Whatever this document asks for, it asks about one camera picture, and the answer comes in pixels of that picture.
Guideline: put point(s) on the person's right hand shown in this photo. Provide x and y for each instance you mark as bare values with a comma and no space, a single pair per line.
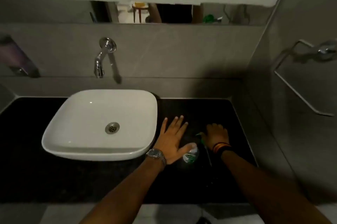
218,137

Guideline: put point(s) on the person's left hand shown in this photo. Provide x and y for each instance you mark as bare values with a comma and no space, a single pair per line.
169,145

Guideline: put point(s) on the person's left little finger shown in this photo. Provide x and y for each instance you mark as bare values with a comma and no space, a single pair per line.
164,126

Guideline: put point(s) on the person's left thumb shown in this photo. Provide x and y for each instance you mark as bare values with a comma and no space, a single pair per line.
190,148

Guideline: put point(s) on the person's right fingers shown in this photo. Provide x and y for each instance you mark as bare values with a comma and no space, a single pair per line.
213,128

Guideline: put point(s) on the person's left middle finger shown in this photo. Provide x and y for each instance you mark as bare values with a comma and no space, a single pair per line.
179,125

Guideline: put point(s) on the clear spray bottle green nozzle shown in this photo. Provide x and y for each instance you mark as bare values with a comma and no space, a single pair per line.
191,154

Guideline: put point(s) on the person's left forearm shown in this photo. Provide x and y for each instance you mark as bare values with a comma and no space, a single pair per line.
126,192

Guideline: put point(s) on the person's right forearm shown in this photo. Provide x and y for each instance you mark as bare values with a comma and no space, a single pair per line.
266,189

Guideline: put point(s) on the orange and black wristbands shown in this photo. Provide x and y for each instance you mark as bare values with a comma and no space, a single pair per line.
221,147

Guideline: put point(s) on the silver wristwatch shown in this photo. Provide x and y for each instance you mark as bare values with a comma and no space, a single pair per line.
155,155

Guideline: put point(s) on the chrome sink drain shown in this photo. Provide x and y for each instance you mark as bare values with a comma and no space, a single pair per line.
112,128

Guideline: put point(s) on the white ceramic sink basin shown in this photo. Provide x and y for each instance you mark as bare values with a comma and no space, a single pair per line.
87,123

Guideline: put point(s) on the chrome wall faucet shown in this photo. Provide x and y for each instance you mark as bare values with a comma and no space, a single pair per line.
101,56

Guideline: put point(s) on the wall mirror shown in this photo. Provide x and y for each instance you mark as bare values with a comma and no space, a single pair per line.
181,14

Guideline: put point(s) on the wall soap dispenser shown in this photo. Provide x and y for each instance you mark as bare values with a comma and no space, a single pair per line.
15,56

